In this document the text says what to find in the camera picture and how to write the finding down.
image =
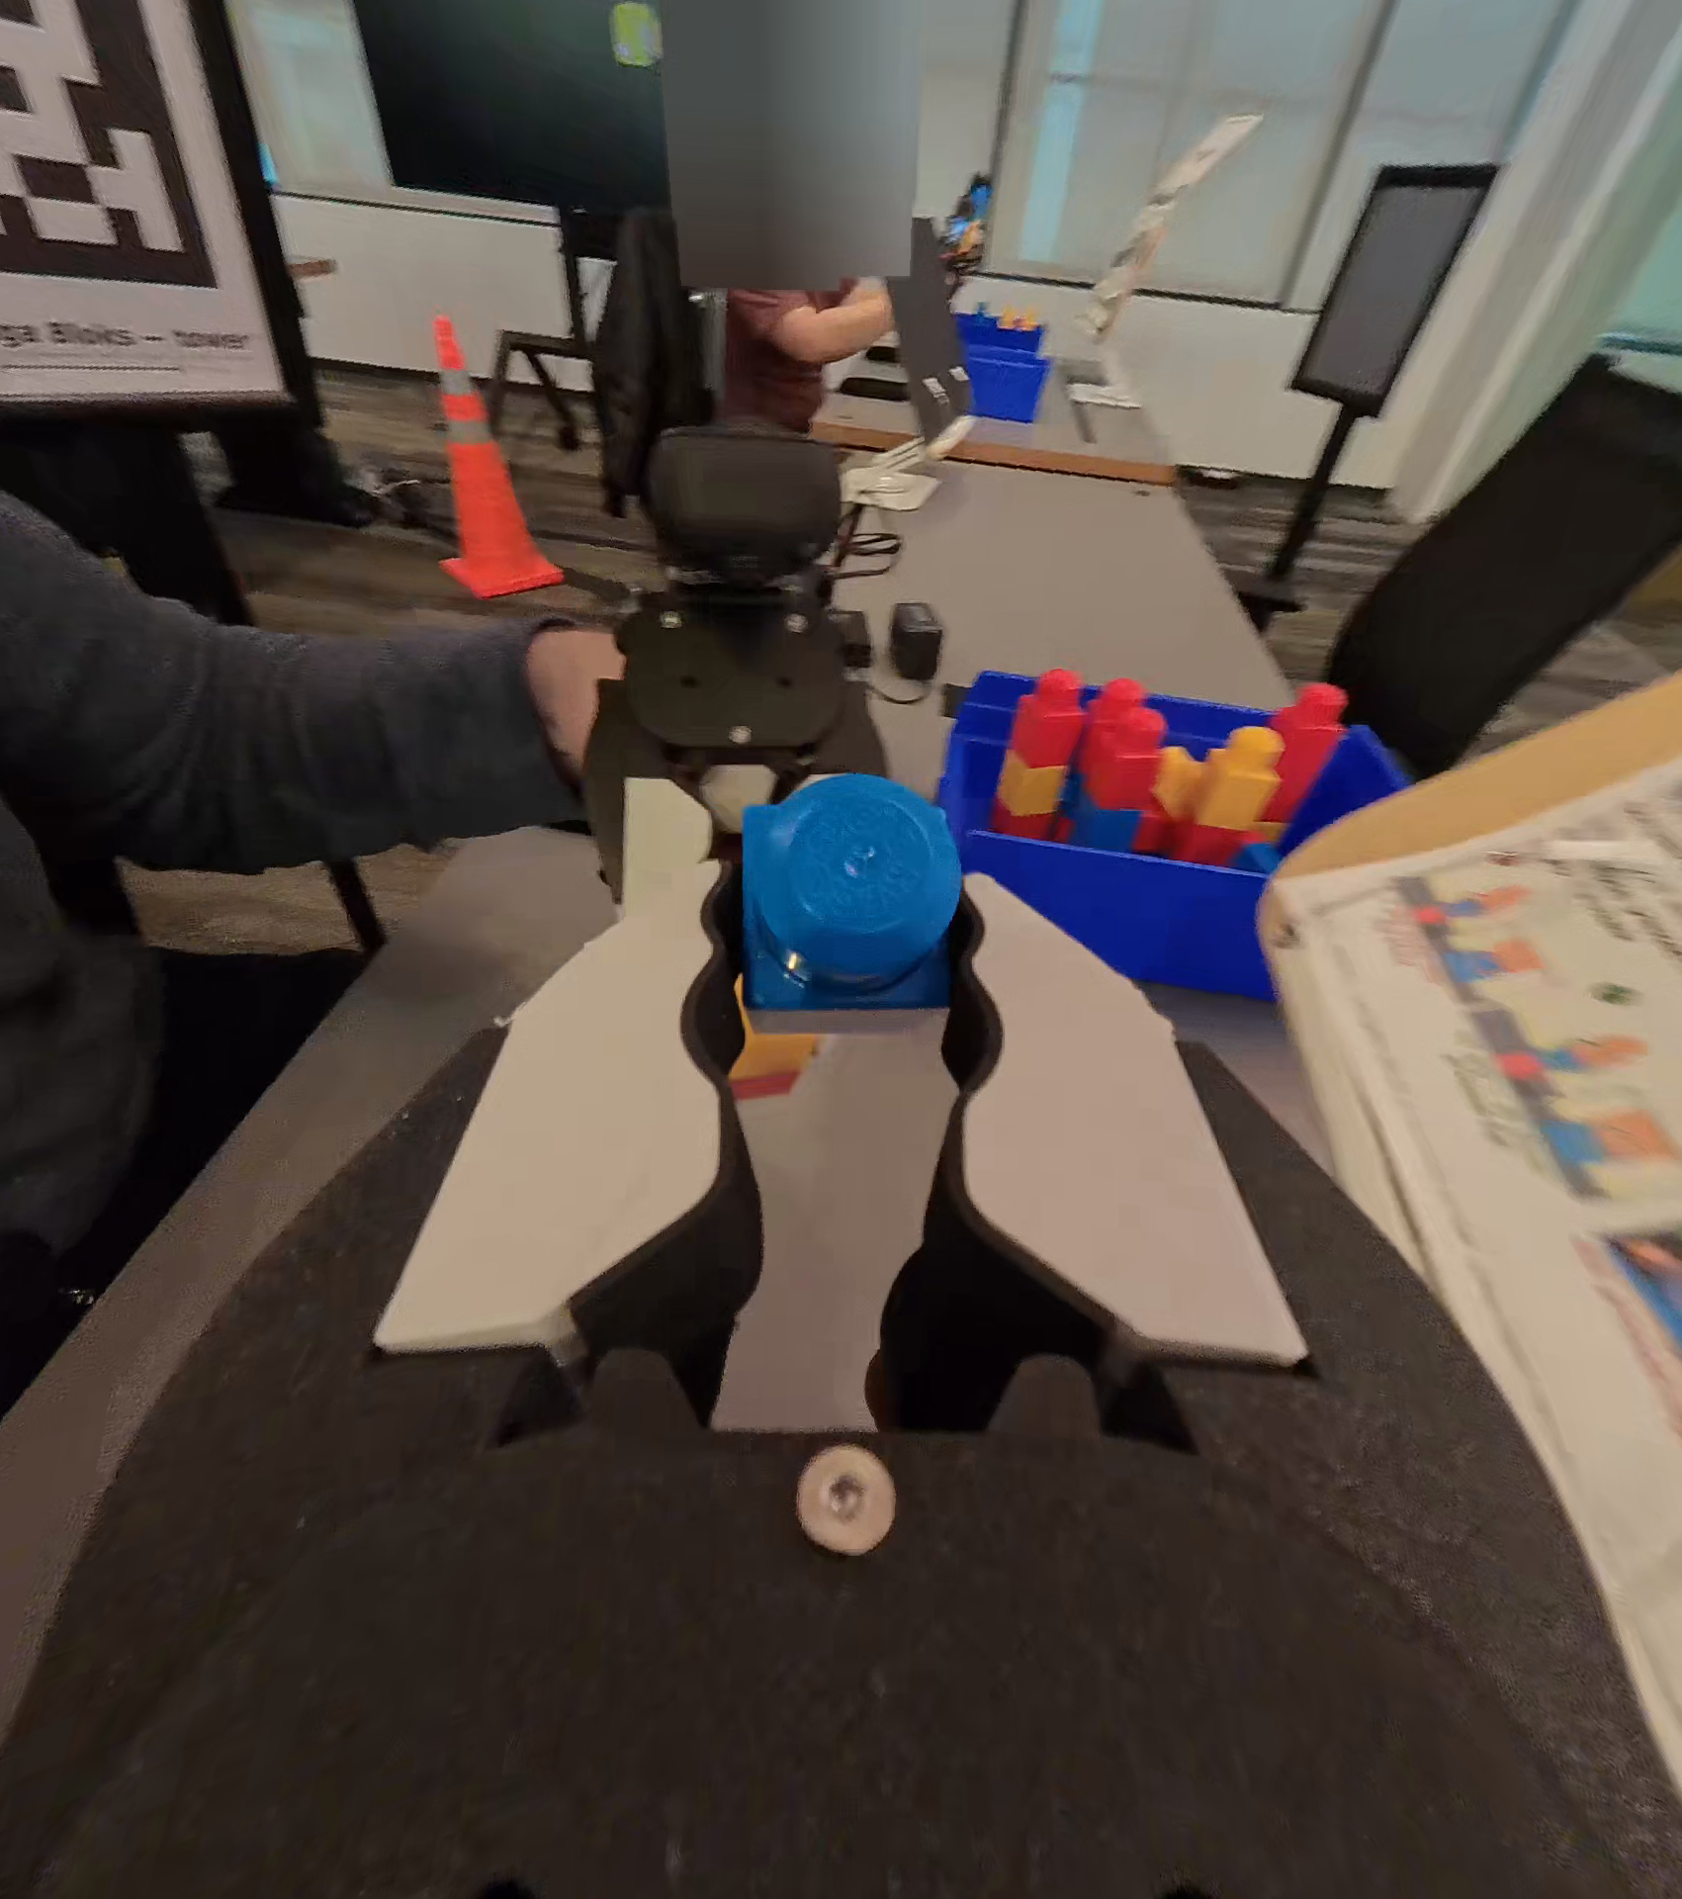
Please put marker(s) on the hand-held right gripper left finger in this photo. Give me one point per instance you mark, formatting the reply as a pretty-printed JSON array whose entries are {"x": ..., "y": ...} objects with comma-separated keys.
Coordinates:
[{"x": 574, "y": 1188}]

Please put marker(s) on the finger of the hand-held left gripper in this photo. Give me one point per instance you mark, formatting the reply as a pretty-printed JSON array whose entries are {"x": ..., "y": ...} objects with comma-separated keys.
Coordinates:
[
  {"x": 739, "y": 794},
  {"x": 663, "y": 841}
]

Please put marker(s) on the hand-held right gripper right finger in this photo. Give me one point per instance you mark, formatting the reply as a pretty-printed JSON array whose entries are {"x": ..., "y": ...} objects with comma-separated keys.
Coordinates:
[{"x": 1122, "y": 1188}]

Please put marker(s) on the blue toy building block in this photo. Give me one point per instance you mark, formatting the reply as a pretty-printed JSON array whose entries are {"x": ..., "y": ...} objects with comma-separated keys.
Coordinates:
[{"x": 855, "y": 891}]

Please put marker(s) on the yellow toy building block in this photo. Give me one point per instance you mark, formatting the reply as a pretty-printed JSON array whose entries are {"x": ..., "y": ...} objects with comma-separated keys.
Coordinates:
[{"x": 776, "y": 1039}]

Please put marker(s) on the blurred blue object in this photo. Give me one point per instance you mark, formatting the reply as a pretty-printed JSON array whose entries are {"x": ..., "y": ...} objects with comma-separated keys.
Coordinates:
[{"x": 1138, "y": 921}]

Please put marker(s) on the cluster of block towers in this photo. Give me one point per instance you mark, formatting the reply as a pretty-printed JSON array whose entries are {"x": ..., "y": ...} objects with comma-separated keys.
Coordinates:
[{"x": 1122, "y": 758}]

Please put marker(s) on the person's left forearm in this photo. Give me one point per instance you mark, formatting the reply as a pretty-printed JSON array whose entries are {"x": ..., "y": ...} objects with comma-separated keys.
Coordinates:
[{"x": 218, "y": 713}]

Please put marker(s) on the grey desk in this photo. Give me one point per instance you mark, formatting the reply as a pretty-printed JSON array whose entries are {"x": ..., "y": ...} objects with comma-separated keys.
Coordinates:
[{"x": 1079, "y": 594}]

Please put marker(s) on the person's left hand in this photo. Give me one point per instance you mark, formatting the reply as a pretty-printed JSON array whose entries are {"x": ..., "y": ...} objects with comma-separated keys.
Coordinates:
[{"x": 574, "y": 699}]

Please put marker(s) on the orange traffic cone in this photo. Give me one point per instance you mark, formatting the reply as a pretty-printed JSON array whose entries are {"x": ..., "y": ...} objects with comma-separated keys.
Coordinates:
[{"x": 495, "y": 491}]

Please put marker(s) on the grey open laptop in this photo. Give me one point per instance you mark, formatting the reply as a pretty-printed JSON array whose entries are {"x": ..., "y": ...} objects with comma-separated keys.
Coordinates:
[{"x": 930, "y": 357}]

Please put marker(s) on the wooden table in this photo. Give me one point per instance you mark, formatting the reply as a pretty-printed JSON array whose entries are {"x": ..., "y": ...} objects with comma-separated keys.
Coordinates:
[{"x": 1049, "y": 452}]

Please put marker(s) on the blue plastic bin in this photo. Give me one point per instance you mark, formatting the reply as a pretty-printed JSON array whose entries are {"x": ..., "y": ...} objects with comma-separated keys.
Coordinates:
[{"x": 1008, "y": 373}]

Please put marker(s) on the instruction board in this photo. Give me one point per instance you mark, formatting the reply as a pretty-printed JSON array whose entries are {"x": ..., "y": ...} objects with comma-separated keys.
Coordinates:
[{"x": 1554, "y": 1188}]

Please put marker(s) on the tilted document stand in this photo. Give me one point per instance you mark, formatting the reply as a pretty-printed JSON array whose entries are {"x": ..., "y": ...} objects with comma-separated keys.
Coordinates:
[{"x": 1162, "y": 224}]

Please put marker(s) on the large dark display screen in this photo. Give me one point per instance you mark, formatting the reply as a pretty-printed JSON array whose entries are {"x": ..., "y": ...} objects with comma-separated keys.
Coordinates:
[{"x": 485, "y": 90}]

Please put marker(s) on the black panel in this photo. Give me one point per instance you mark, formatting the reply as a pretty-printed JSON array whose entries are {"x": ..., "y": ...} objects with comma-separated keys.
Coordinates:
[{"x": 1554, "y": 565}]

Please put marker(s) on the small monitor on stand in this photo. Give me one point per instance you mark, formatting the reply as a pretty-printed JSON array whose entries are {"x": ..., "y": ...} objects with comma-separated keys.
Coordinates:
[{"x": 1390, "y": 284}]

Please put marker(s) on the black and white tag sign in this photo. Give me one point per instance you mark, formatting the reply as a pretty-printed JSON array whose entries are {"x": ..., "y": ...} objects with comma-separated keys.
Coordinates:
[{"x": 40, "y": 179}]

